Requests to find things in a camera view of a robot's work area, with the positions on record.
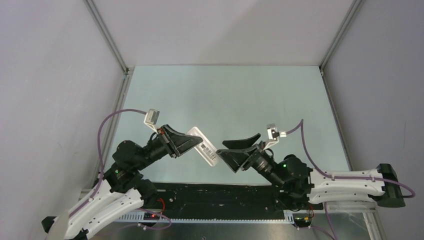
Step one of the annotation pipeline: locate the right electronics board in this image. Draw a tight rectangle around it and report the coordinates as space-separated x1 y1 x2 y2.
293 216 314 229

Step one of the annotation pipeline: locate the white remote control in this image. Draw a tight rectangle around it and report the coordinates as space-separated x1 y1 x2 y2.
186 126 221 167

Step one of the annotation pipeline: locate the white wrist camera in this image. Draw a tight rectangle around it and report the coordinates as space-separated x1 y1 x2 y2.
143 108 160 133
263 123 287 150

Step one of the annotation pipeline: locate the grey slotted cable duct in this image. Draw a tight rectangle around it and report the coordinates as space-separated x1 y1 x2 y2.
114 211 295 224

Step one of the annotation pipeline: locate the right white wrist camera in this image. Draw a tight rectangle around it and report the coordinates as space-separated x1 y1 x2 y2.
263 123 287 150

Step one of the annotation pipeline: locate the right aluminium frame post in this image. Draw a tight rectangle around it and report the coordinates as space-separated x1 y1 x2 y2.
319 0 366 72

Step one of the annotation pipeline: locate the electronics board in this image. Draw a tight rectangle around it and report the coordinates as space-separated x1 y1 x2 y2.
293 216 314 229
142 212 161 221

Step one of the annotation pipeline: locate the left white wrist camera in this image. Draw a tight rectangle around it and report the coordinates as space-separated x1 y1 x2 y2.
143 108 160 133

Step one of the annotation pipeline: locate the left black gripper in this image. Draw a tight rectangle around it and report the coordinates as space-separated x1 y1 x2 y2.
135 123 204 170

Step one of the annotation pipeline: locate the left electronics board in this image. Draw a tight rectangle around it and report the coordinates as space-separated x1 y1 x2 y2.
142 212 161 221

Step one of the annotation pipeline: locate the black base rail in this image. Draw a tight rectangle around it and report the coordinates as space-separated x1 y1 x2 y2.
137 179 324 221

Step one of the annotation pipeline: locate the aluminium frame post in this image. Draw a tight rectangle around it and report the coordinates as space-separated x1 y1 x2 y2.
319 0 366 72
83 0 129 75

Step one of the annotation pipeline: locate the left aluminium frame post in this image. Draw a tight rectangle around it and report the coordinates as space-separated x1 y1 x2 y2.
83 0 129 75

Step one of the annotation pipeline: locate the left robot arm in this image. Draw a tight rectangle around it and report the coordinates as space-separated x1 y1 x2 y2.
41 124 205 240

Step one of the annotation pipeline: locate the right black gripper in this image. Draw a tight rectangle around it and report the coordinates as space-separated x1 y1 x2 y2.
216 133 285 188

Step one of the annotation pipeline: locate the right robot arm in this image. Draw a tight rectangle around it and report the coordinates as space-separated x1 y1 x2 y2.
216 133 406 209

